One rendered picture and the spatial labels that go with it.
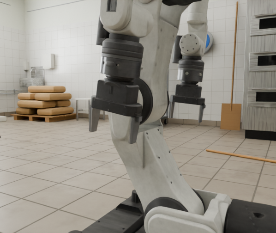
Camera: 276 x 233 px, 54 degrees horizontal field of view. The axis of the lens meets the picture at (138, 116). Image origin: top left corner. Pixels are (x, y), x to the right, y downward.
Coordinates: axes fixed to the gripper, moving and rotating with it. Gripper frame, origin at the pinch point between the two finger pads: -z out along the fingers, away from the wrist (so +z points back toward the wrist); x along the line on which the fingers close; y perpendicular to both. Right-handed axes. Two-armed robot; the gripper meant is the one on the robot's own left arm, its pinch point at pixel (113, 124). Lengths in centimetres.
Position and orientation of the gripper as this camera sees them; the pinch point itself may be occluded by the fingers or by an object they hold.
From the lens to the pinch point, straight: 61.0
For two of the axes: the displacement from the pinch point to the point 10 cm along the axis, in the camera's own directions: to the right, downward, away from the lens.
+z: 1.4, -9.7, -2.0
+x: -8.7, -2.2, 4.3
